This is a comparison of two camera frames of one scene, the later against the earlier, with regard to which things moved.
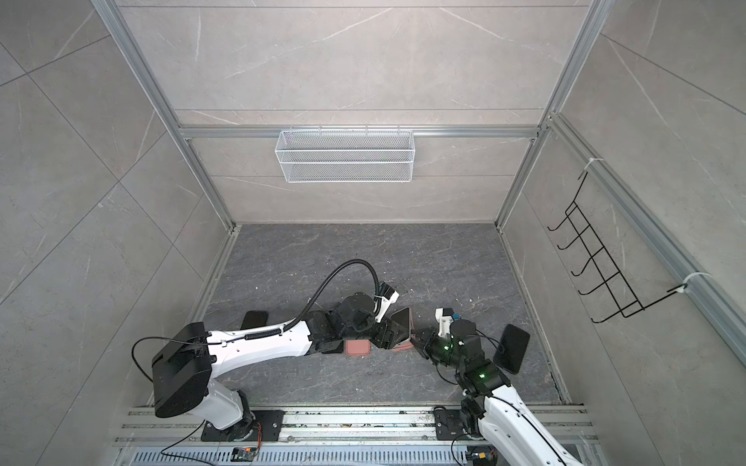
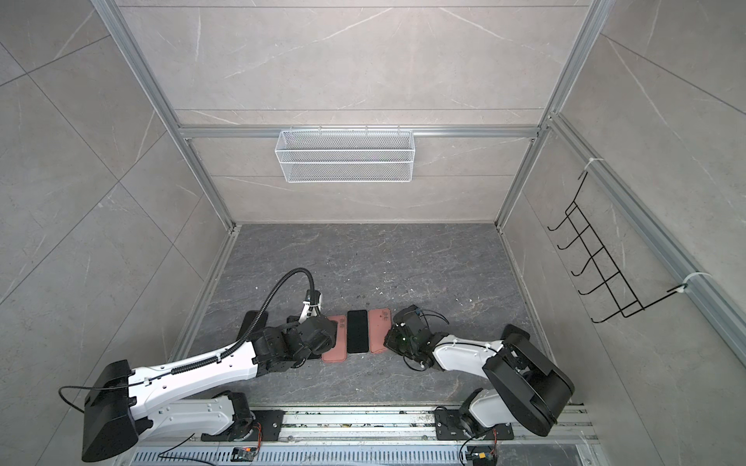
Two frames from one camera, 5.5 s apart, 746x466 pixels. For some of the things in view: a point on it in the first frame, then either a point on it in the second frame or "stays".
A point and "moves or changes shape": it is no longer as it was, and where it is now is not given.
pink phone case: x=358 y=348 moves or changes shape
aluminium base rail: x=360 y=436 stays
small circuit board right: x=485 y=458 stays
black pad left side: x=254 y=318 stays
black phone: x=401 y=326 moves or changes shape
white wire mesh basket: x=345 y=155 stays
